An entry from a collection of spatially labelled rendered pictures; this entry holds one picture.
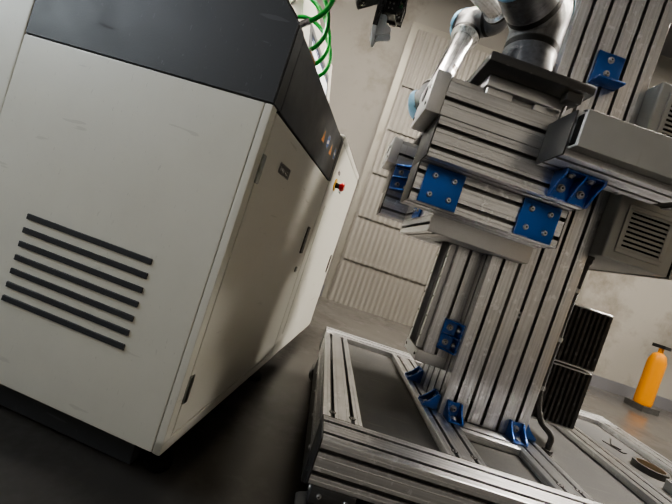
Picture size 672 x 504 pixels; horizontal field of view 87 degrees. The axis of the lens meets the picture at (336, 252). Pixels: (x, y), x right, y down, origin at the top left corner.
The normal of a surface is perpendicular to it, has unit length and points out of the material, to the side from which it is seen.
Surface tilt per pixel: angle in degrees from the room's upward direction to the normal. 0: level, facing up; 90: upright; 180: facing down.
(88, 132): 90
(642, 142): 90
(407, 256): 90
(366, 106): 90
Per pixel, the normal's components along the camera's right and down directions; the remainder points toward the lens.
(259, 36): -0.14, -0.02
